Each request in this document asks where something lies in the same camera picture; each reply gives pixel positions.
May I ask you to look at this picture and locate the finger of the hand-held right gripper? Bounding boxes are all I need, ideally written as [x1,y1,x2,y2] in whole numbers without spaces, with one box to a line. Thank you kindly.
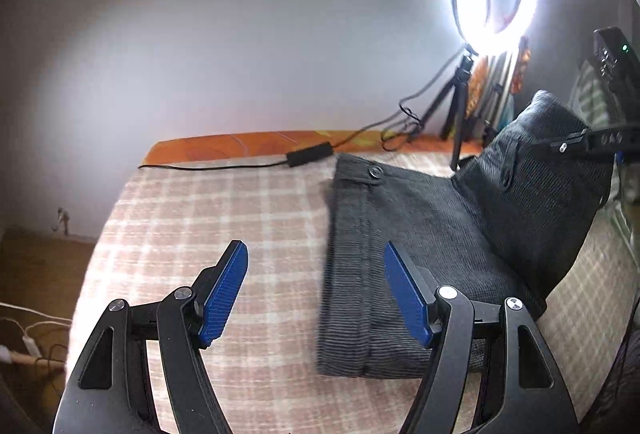
[531,126,640,159]

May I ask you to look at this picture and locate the orange patterned bed sheet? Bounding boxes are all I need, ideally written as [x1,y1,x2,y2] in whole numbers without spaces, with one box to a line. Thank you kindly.
[143,129,485,166]

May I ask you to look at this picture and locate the dark grey corduroy pants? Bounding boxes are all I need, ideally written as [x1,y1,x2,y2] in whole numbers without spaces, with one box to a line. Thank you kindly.
[316,89,615,377]

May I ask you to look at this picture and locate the black tripod stand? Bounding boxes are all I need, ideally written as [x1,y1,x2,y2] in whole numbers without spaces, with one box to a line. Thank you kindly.
[406,45,503,171]

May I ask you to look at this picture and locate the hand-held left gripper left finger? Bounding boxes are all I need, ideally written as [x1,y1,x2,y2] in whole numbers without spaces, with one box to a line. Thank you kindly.
[52,240,249,434]

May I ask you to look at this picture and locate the white cable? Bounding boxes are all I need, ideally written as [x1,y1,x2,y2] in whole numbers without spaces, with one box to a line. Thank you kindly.
[0,302,74,365]

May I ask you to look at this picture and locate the orange patterned pillow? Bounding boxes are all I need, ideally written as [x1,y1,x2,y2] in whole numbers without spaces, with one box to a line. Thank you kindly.
[465,34,531,141]

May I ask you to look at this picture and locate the black power cable with controller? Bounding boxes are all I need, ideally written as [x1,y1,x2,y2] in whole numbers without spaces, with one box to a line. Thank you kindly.
[138,48,471,171]

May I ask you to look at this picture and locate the plaid beige blanket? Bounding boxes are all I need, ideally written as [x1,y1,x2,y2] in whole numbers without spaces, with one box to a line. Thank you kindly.
[69,151,632,434]

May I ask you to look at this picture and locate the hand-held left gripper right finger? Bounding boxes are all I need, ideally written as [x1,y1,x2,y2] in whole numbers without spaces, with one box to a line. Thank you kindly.
[383,241,578,434]

